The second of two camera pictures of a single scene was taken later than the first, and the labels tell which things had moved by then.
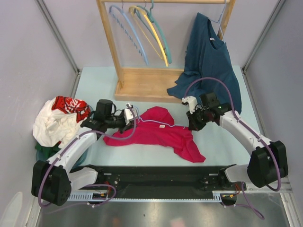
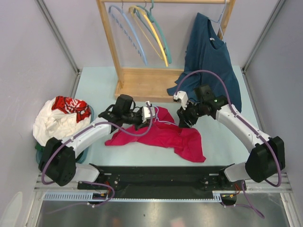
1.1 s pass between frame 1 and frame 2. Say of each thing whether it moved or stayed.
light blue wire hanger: stayed
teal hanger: stayed
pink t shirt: moved
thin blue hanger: moved
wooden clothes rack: stayed
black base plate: stayed
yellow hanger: stayed
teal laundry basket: stayed
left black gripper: moved
